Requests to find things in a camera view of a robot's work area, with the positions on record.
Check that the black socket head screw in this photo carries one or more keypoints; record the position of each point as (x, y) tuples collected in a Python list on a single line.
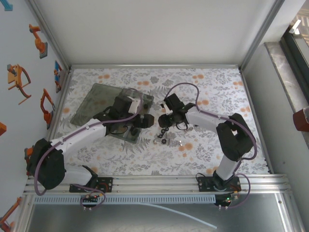
[(145, 105)]

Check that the small black screw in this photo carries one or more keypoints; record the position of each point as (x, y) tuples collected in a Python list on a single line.
[(133, 132)]

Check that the silver hex nut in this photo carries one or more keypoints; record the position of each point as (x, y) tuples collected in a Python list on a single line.
[(189, 127)]

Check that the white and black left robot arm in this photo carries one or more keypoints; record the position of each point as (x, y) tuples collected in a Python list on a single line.
[(79, 134)]

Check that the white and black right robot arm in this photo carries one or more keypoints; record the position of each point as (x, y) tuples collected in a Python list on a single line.
[(205, 119)]

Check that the translucent grey compartment organizer box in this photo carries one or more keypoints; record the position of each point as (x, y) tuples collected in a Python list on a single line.
[(101, 96)]

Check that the floral grey and orange mat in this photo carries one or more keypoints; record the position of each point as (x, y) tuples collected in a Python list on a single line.
[(169, 159)]

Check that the aluminium mounting rails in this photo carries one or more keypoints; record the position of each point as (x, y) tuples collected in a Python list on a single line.
[(154, 184)]

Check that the grey metal shelf panel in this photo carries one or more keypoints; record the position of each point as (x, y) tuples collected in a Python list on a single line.
[(120, 217)]

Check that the grey stone window sill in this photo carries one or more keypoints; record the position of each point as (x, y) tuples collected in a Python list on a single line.
[(282, 65)]

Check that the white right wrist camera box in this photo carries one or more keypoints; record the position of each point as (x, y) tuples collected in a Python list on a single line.
[(166, 108)]

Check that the aluminium cross rail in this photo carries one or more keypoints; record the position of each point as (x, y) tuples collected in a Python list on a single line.
[(154, 66)]

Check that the aluminium side rail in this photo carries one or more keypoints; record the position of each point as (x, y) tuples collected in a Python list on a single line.
[(62, 96)]

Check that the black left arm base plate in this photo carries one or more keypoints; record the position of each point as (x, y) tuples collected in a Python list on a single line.
[(108, 180)]

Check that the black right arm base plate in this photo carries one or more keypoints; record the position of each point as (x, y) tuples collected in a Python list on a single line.
[(202, 183)]

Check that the aluminium frame post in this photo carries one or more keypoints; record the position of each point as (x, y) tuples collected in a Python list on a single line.
[(260, 33), (49, 33)]

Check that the dark window frame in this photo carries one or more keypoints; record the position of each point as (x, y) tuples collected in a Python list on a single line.
[(294, 53)]

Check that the blue wall sticker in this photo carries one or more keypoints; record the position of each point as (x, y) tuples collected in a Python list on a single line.
[(8, 6)]

